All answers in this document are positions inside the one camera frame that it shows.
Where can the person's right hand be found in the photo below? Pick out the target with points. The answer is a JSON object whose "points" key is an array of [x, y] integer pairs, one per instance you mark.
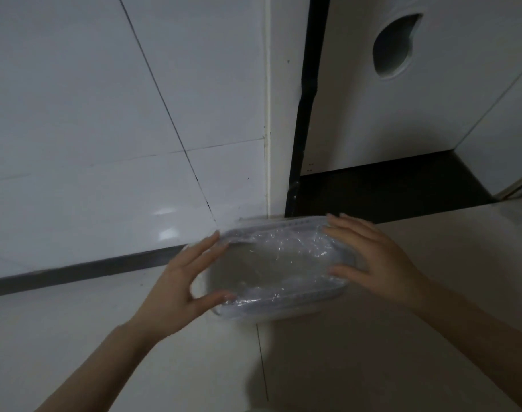
{"points": [[383, 263]]}

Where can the person's left hand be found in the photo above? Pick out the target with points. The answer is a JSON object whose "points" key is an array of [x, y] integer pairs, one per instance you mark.
{"points": [[170, 298]]}

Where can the person's right middle finger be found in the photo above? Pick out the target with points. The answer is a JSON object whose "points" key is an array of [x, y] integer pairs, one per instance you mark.
{"points": [[349, 227]]}

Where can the person's right thumb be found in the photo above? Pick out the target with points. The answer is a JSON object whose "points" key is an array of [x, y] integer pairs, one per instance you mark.
{"points": [[351, 276]]}

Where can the person's left thumb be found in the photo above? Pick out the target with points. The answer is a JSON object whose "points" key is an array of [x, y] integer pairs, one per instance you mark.
{"points": [[215, 300]]}

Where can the white rectangular plastic container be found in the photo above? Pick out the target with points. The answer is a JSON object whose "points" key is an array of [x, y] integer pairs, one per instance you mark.
{"points": [[282, 311]]}

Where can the clear cling film cover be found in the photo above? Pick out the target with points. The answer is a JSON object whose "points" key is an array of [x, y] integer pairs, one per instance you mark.
{"points": [[278, 257]]}

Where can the person's left forearm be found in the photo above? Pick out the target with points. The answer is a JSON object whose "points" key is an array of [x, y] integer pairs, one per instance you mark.
{"points": [[102, 373]]}

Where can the person's right forearm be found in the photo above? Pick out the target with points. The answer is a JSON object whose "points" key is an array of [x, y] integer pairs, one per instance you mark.
{"points": [[480, 343]]}

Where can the grey skirting strip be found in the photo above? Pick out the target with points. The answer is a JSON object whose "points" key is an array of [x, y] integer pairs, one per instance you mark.
{"points": [[84, 270]]}

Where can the white panel with round hole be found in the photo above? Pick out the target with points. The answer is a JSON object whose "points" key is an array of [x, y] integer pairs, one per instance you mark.
{"points": [[441, 107]]}

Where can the metal trim strip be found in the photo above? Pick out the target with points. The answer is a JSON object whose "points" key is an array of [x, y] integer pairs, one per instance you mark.
{"points": [[518, 184]]}

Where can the black vertical frame strip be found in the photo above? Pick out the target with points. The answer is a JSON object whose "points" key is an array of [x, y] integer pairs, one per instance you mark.
{"points": [[306, 102]]}

